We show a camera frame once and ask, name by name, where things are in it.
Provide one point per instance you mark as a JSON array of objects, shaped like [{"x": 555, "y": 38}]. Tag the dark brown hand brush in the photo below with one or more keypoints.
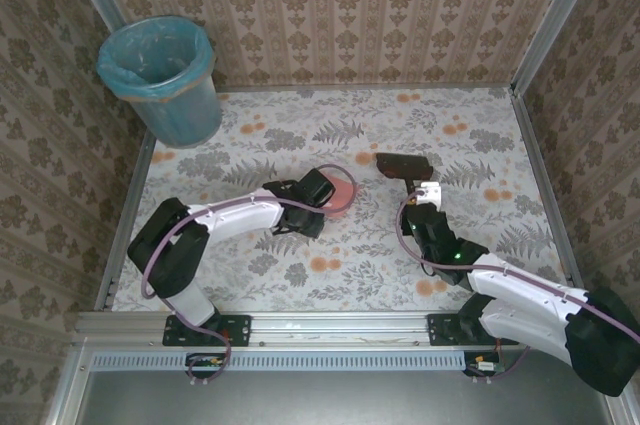
[{"x": 402, "y": 165}]

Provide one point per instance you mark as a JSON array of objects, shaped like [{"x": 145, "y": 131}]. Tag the long aluminium base rail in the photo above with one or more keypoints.
[{"x": 325, "y": 327}]

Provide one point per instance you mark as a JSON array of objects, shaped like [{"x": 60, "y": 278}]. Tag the small circuit board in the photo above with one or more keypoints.
[
  {"x": 206, "y": 362},
  {"x": 484, "y": 366}
]

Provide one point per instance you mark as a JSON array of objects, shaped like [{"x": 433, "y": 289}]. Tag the blue-grey ribbed waste bin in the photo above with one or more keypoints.
[{"x": 185, "y": 120}]

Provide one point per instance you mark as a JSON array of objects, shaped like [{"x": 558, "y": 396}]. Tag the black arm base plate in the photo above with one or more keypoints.
[
  {"x": 235, "y": 330},
  {"x": 442, "y": 330}
]

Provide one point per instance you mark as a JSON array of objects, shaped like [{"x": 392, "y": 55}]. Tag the aluminium lower frame bar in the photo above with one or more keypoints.
[{"x": 70, "y": 385}]

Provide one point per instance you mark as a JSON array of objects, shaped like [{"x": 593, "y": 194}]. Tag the floral print tablecloth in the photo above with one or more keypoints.
[{"x": 350, "y": 255}]

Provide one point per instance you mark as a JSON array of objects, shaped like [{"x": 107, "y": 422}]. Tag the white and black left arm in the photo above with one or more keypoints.
[{"x": 235, "y": 212}]

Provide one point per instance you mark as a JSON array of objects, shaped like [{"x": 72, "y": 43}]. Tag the pink plastic dustpan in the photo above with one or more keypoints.
[{"x": 342, "y": 195}]

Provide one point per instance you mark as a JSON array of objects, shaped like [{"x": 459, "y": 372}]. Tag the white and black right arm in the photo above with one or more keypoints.
[{"x": 525, "y": 325}]

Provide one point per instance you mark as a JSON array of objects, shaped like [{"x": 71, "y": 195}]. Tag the aluminium side rail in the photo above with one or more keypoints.
[
  {"x": 135, "y": 185},
  {"x": 547, "y": 195}
]

